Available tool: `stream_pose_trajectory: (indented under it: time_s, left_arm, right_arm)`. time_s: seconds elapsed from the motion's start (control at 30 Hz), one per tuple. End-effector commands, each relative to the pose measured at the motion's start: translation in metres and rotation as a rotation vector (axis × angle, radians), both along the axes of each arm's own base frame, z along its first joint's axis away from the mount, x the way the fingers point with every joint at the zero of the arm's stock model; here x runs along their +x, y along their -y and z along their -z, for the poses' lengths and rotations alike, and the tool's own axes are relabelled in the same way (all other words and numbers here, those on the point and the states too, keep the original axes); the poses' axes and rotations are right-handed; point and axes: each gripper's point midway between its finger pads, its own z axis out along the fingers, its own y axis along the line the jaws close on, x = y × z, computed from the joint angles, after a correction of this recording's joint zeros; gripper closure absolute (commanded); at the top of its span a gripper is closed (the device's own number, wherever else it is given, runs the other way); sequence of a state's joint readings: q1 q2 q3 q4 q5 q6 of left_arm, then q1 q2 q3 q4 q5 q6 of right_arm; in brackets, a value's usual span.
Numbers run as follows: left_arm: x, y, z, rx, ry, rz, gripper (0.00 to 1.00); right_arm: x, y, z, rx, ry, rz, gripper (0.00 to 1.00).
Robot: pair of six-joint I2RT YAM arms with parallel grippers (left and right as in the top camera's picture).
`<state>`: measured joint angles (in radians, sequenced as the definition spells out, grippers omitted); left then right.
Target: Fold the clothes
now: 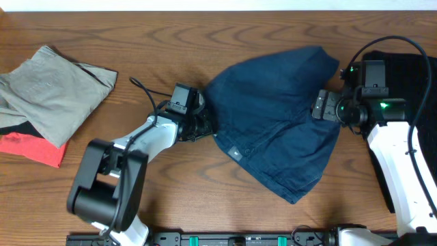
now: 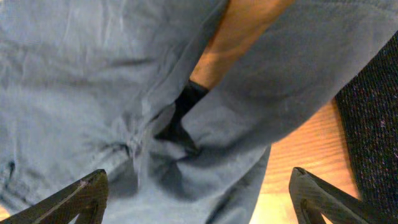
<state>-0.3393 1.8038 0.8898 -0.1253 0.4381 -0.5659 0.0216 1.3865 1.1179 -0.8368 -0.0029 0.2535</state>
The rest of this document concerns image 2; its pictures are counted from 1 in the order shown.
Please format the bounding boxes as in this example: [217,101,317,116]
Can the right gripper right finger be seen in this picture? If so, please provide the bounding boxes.
[289,167,397,224]

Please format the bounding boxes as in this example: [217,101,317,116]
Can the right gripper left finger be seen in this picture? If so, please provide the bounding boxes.
[1,169,109,224]

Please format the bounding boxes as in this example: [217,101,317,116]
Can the navy blue shorts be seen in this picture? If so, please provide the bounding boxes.
[1,0,397,223]

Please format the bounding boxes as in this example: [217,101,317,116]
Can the black knit garment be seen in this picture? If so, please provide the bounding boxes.
[335,35,397,222]

